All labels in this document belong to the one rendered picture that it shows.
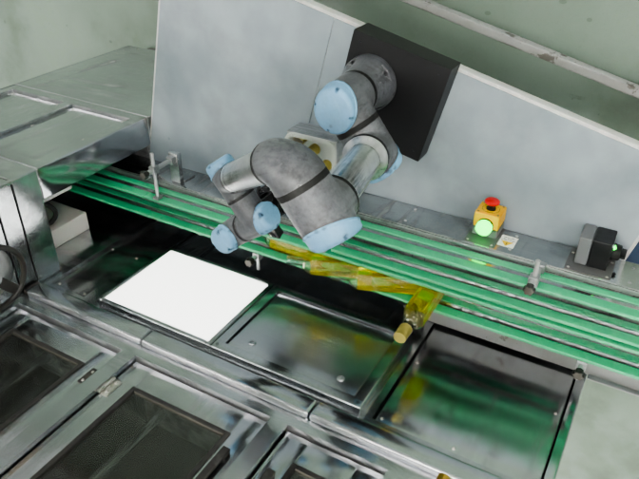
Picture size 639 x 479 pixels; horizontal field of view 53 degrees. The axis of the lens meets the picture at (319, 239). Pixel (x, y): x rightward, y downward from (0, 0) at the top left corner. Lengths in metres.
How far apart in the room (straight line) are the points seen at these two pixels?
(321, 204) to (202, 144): 1.15
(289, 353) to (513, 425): 0.61
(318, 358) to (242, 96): 0.87
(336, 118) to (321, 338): 0.64
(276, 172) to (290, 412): 0.70
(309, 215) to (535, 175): 0.77
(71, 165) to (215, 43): 0.61
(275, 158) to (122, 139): 1.20
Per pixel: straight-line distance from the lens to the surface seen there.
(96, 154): 2.30
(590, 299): 1.71
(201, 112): 2.26
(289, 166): 1.21
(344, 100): 1.57
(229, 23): 2.08
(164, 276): 2.15
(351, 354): 1.81
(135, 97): 2.64
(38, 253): 2.24
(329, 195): 1.23
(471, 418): 1.74
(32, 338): 2.09
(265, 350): 1.83
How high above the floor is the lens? 2.37
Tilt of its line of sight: 48 degrees down
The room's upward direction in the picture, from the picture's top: 133 degrees counter-clockwise
